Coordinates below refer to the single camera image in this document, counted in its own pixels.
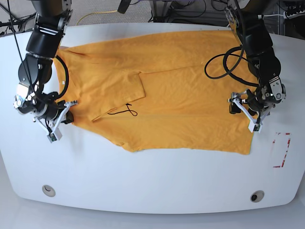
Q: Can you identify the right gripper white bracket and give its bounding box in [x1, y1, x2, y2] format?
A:
[13, 83, 78, 143]

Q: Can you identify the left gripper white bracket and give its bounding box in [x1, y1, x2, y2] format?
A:
[228, 76, 286, 133]

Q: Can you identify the yellow orange T-shirt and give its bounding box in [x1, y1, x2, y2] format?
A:
[57, 31, 253, 155]

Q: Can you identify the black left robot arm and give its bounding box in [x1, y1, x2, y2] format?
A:
[223, 0, 286, 132]

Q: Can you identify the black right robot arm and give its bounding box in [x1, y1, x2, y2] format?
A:
[13, 0, 77, 142]

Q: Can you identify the red tape rectangle marking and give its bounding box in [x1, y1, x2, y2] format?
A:
[271, 132, 292, 168]

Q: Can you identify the left grey table grommet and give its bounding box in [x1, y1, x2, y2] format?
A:
[42, 185, 56, 198]

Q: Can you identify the grey table grommet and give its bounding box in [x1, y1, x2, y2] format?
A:
[42, 185, 56, 198]
[250, 190, 264, 203]

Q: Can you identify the right grey table grommet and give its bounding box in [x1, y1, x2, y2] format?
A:
[250, 190, 264, 203]

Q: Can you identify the white power strip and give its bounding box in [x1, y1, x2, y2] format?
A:
[284, 5, 305, 19]

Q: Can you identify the black tripod stand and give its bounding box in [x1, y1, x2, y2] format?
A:
[0, 3, 36, 37]

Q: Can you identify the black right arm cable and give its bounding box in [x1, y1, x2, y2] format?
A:
[6, 0, 70, 105]

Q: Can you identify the black string on shirt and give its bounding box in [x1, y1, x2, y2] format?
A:
[107, 103, 138, 117]

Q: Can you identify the yellow floor cable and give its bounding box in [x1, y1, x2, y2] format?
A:
[76, 9, 118, 25]

